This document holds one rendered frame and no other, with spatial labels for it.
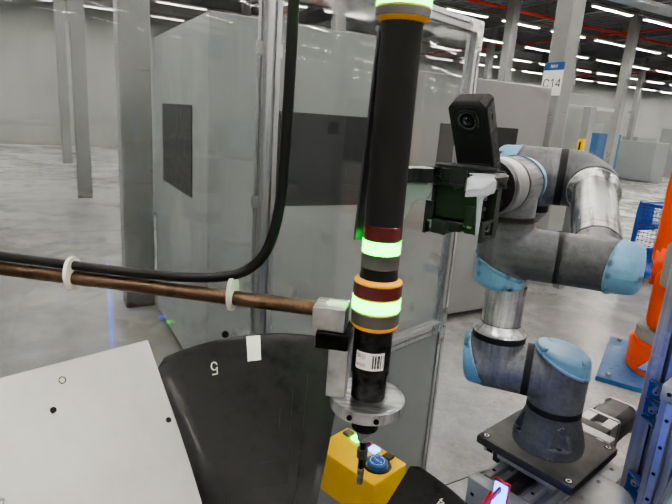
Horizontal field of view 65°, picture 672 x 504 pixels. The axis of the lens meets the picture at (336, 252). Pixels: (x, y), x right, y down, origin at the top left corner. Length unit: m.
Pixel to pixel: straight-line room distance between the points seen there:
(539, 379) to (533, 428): 0.12
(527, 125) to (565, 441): 4.05
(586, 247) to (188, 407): 0.55
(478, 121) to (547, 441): 0.82
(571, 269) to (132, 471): 0.65
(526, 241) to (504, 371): 0.49
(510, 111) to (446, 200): 4.32
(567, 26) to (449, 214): 6.77
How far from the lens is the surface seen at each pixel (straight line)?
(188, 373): 0.66
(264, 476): 0.63
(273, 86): 1.27
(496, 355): 1.21
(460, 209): 0.61
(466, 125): 0.62
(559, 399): 1.23
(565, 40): 7.31
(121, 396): 0.83
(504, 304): 1.18
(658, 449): 1.29
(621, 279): 0.79
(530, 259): 0.78
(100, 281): 0.56
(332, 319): 0.47
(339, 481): 1.11
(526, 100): 5.05
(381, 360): 0.48
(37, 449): 0.79
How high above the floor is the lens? 1.71
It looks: 14 degrees down
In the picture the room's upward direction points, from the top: 4 degrees clockwise
